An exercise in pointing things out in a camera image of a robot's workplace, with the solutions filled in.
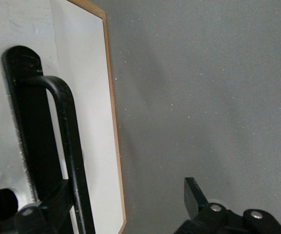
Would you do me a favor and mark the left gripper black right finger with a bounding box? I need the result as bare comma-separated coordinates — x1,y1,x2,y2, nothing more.
174,177,281,234

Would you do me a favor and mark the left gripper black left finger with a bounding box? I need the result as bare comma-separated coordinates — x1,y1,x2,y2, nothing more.
0,180,74,234

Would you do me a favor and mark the white-front drawer with black handle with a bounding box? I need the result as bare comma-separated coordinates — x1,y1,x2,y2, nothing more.
0,0,125,234

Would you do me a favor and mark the wooden drawer cabinet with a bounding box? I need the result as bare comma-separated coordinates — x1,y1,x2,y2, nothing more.
66,0,128,234

